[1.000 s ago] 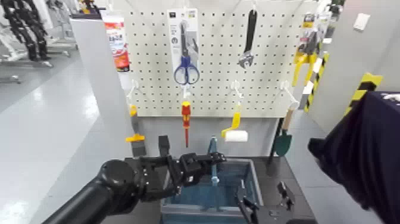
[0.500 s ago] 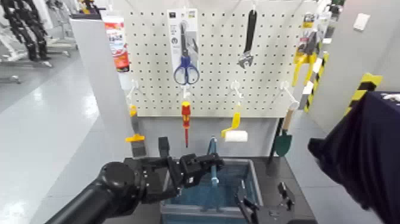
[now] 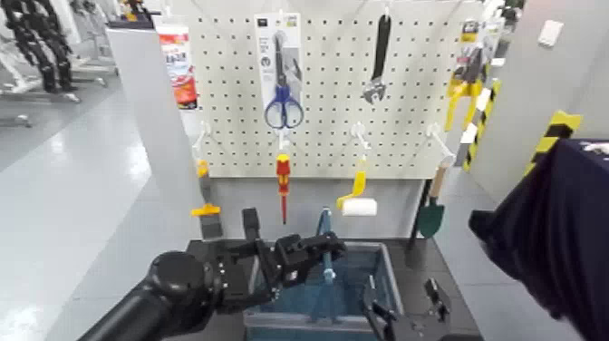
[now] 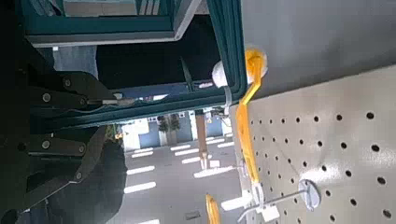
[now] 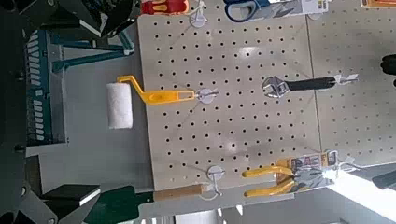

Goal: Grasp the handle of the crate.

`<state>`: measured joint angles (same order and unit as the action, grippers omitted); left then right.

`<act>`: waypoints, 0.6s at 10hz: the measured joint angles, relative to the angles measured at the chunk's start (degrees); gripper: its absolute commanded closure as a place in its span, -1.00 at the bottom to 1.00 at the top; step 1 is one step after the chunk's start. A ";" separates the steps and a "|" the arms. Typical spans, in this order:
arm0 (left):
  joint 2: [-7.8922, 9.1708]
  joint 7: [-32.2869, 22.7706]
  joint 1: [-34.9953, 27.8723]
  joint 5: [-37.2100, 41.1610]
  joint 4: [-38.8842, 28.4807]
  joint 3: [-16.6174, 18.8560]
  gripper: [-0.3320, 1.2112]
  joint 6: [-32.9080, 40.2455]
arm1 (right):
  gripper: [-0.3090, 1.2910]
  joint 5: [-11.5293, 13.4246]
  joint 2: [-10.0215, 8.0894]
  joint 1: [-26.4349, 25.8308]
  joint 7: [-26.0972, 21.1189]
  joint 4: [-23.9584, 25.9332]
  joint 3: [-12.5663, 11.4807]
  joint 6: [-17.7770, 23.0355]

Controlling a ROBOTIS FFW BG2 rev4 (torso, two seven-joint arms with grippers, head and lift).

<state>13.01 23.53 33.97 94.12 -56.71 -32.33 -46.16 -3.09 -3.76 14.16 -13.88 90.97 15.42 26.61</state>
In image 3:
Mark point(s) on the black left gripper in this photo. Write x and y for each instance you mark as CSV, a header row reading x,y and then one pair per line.
x,y
245,276

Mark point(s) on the white pegboard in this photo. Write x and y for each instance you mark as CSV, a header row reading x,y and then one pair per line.
x,y
333,71

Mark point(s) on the black humanoid robot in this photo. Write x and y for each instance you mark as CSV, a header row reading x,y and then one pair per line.
x,y
45,43

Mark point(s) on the blue scissors in white package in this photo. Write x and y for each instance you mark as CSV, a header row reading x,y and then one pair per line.
x,y
283,102

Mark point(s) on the white wall plate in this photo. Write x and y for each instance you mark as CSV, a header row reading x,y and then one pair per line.
x,y
550,33

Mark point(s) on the grey scraper with yellow guard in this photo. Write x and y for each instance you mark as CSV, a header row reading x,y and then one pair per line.
x,y
210,224

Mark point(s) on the red white product packet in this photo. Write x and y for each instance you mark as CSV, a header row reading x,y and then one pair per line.
x,y
183,76

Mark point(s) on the grey partition panel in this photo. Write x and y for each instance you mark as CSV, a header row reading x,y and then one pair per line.
x,y
152,119

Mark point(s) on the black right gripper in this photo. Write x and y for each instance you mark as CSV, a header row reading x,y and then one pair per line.
x,y
428,331

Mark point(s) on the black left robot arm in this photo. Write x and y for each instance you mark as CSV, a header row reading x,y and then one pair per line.
x,y
166,295

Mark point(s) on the dark navy cloth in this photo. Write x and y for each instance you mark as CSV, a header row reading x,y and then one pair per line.
x,y
556,228

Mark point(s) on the white pegboard hook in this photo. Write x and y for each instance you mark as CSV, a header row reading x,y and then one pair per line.
x,y
359,134
202,135
283,141
440,143

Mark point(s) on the blue plastic crate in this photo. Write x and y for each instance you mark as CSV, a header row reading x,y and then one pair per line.
x,y
354,285

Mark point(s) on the yellow black hazard striped corner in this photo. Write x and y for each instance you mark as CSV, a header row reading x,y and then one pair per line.
x,y
554,131

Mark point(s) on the black pegboard stand pole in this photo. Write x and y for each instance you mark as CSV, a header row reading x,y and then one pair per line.
x,y
418,209

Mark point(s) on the red yellow screwdriver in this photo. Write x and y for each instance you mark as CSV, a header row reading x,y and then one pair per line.
x,y
283,176

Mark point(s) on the yellow black hazard striped post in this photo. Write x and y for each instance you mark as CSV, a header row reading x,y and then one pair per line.
x,y
481,119

